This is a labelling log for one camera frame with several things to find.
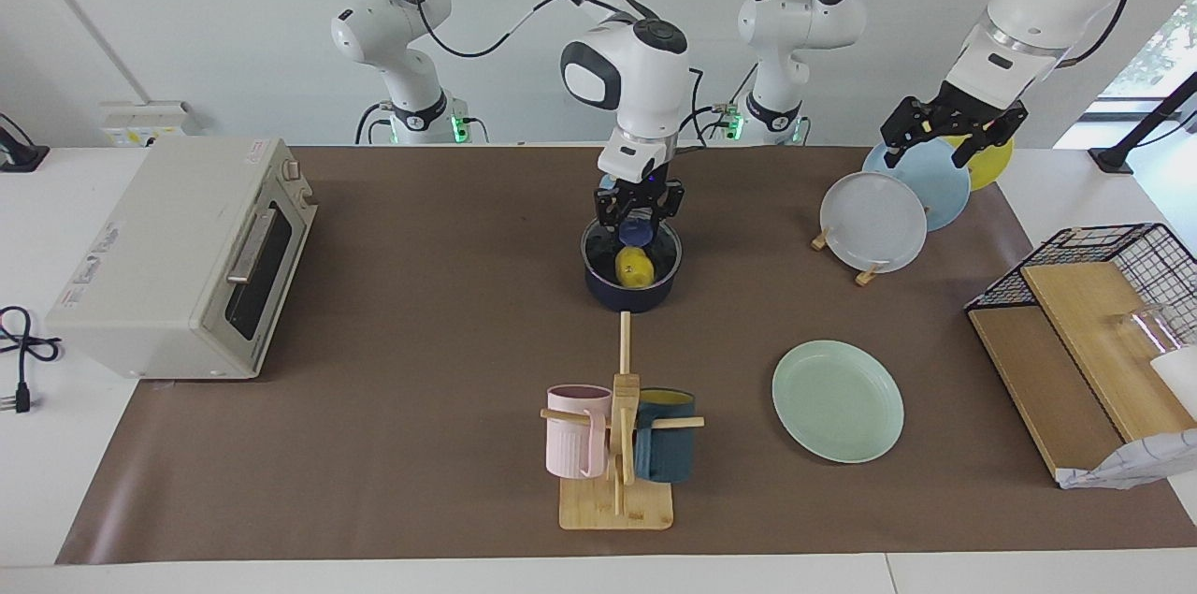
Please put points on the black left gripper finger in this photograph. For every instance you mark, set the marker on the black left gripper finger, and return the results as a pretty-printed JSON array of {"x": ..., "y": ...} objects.
[
  {"x": 993, "y": 140},
  {"x": 907, "y": 131}
]

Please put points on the white checked cloth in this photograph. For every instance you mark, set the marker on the white checked cloth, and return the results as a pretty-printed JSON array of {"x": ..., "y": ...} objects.
[{"x": 1132, "y": 468}]

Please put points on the wooden plate rack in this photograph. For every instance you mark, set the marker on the wooden plate rack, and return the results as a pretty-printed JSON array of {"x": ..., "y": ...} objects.
[{"x": 870, "y": 274}]

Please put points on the clear glass cup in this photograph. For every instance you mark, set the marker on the clear glass cup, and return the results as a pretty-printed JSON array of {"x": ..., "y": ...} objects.
[{"x": 1150, "y": 327}]

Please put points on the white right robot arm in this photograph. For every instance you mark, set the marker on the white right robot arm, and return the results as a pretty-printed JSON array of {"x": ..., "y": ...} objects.
[{"x": 641, "y": 79}]

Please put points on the black clamp stand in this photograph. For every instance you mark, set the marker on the black clamp stand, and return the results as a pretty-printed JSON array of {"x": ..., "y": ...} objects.
[
  {"x": 1136, "y": 136},
  {"x": 19, "y": 154}
]

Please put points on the glass lid blue knob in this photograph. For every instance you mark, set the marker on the glass lid blue knob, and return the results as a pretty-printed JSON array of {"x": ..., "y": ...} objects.
[{"x": 638, "y": 227}]

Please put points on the light blue plate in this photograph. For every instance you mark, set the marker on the light blue plate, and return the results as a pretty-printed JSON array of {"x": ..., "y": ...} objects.
[{"x": 944, "y": 182}]

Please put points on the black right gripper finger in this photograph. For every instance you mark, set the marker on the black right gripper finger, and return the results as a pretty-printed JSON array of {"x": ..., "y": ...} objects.
[
  {"x": 608, "y": 215},
  {"x": 670, "y": 209}
]

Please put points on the wooden mug tree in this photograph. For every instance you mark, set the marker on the wooden mug tree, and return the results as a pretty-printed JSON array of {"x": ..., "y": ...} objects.
[{"x": 617, "y": 505}]

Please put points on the yellow plate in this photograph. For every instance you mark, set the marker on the yellow plate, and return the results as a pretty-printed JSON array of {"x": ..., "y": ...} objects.
[{"x": 991, "y": 166}]

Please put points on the beige toaster oven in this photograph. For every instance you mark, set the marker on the beige toaster oven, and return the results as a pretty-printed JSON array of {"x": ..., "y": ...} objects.
[{"x": 159, "y": 248}]

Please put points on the grey plate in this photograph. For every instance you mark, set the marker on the grey plate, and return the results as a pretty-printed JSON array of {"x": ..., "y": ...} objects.
[{"x": 874, "y": 222}]

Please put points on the brown table mat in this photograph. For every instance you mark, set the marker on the brown table mat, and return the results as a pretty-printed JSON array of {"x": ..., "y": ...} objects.
[{"x": 421, "y": 341}]

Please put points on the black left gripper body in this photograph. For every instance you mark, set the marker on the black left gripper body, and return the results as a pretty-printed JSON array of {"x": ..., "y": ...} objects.
[{"x": 973, "y": 112}]

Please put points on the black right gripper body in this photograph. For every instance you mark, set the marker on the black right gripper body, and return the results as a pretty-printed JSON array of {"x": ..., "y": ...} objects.
[{"x": 641, "y": 194}]

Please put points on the dark teal mug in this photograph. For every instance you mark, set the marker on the dark teal mug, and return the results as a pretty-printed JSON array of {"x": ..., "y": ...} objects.
[{"x": 666, "y": 454}]

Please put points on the pink mug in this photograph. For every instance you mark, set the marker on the pink mug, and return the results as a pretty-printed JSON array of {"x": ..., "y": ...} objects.
[{"x": 572, "y": 444}]

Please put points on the window with greenery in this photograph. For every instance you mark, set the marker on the window with greenery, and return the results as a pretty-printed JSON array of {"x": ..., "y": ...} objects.
[{"x": 1160, "y": 51}]

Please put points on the white wall outlet box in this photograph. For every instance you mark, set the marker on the white wall outlet box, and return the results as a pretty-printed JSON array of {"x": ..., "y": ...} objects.
[{"x": 140, "y": 122}]

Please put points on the yellow lemon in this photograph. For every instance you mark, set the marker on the yellow lemon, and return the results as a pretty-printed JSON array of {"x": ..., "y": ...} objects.
[{"x": 635, "y": 268}]

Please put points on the pale green plate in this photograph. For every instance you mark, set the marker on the pale green plate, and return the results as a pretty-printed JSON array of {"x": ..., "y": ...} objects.
[{"x": 837, "y": 402}]

